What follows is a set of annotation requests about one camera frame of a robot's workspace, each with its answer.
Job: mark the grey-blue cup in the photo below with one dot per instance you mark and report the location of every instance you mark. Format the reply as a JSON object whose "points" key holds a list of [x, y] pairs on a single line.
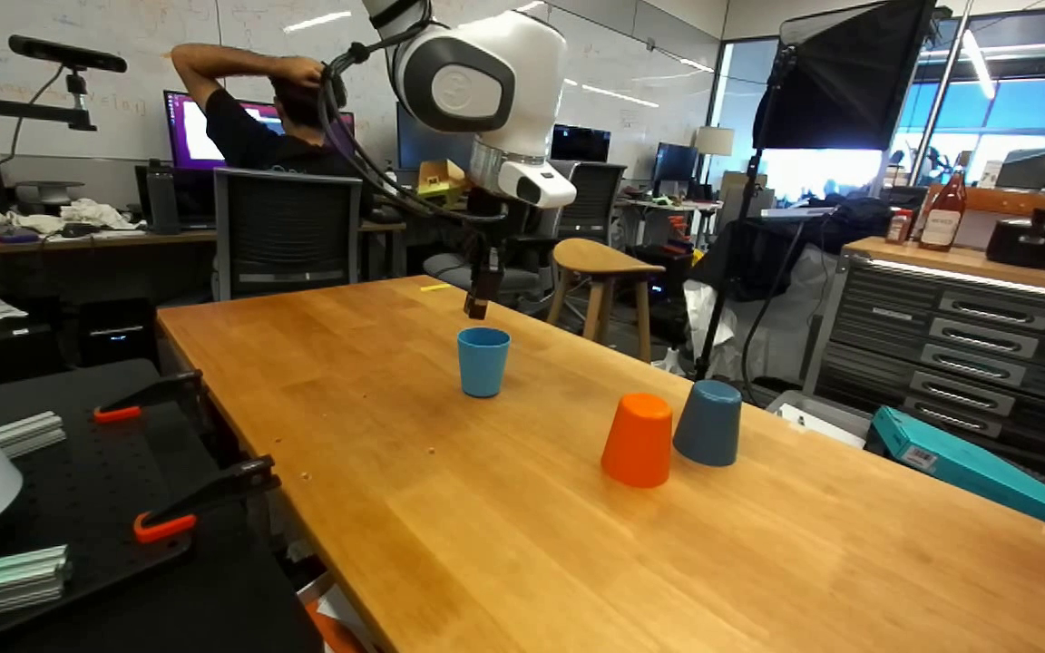
{"points": [[710, 422]]}

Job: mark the small black box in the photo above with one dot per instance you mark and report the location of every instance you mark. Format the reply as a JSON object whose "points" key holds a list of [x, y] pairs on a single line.
{"points": [[1032, 242]]}

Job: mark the white cloth pile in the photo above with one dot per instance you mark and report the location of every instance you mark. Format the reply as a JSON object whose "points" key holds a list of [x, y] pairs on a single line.
{"points": [[62, 219]]}

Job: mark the orange cup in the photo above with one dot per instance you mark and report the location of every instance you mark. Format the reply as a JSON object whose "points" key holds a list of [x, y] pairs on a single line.
{"points": [[639, 441]]}

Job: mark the grey drawer cabinet wood top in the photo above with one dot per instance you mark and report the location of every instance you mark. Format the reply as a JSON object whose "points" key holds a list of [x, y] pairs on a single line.
{"points": [[970, 339]]}

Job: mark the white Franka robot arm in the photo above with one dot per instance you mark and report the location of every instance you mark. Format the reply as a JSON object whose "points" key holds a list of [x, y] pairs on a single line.
{"points": [[488, 75]]}

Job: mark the wooden stool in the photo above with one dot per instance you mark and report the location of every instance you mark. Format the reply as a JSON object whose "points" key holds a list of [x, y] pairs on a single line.
{"points": [[598, 256]]}

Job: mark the small dark object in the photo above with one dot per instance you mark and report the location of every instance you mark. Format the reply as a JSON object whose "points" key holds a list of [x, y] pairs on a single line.
{"points": [[475, 311]]}

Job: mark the person in black shirt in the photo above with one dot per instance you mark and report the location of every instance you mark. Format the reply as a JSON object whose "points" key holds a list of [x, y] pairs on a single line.
{"points": [[261, 129]]}

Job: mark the light blue cup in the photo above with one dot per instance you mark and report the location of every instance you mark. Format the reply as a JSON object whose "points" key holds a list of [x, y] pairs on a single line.
{"points": [[485, 362]]}

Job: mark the purple screen monitor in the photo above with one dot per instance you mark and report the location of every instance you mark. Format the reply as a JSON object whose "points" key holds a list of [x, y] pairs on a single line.
{"points": [[198, 132]]}

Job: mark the teal case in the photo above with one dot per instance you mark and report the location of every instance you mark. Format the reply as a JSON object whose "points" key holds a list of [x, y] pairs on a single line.
{"points": [[981, 472]]}

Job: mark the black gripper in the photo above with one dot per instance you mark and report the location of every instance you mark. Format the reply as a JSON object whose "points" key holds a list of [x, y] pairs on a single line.
{"points": [[488, 236]]}

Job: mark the black softbox light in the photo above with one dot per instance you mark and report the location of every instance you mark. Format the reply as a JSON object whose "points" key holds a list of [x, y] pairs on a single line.
{"points": [[843, 79]]}

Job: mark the red white can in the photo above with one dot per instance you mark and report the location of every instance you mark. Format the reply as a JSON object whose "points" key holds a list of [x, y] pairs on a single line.
{"points": [[901, 225]]}

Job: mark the orange label bottle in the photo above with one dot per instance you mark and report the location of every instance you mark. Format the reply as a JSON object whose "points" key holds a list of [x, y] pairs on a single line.
{"points": [[941, 219]]}

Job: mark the grey office chair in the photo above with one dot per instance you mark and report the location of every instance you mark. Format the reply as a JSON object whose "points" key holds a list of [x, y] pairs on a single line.
{"points": [[287, 236]]}

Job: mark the short aluminium extrusion bar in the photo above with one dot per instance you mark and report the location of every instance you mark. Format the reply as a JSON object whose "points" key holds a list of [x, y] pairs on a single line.
{"points": [[30, 432]]}

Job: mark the grey storage box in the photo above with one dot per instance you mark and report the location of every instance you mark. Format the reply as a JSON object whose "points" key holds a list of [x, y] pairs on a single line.
{"points": [[818, 419]]}

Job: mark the black camera bar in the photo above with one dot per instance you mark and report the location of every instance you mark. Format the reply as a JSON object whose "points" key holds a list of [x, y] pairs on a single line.
{"points": [[53, 52]]}

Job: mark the white table lamp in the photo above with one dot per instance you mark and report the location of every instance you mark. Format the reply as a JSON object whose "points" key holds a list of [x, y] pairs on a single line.
{"points": [[714, 143]]}

